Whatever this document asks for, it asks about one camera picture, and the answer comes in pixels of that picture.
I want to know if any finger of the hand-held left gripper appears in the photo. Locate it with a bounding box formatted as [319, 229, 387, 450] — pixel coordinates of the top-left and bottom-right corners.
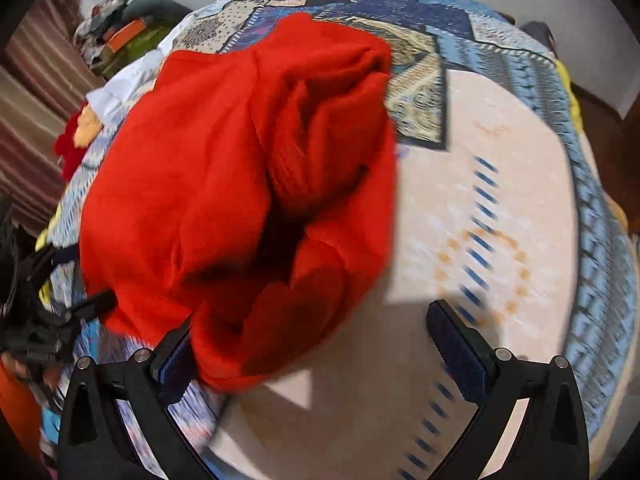
[64, 289, 117, 323]

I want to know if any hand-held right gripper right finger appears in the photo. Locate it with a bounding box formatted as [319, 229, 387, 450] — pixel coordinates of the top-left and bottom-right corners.
[426, 299, 591, 480]

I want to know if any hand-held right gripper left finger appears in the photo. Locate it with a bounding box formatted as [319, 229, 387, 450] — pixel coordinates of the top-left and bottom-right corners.
[57, 317, 216, 480]

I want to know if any red zip pullover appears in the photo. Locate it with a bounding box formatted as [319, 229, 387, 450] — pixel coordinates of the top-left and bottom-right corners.
[79, 12, 398, 393]

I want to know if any pile of mixed clothes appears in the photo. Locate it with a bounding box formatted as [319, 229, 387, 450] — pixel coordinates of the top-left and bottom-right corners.
[72, 0, 193, 78]

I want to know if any blue patchwork blanket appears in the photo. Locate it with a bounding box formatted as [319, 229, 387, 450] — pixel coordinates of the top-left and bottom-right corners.
[35, 0, 638, 480]

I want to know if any red and orange plush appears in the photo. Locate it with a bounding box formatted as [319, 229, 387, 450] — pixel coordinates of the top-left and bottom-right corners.
[54, 104, 108, 183]

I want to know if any striped curtain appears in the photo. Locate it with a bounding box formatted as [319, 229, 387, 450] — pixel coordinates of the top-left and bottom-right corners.
[0, 0, 106, 238]

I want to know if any white bed sheet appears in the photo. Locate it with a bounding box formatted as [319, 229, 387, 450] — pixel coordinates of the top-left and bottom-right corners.
[86, 10, 198, 123]

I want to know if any dark blue pillow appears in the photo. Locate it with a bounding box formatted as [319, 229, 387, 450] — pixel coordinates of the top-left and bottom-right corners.
[517, 20, 558, 58]

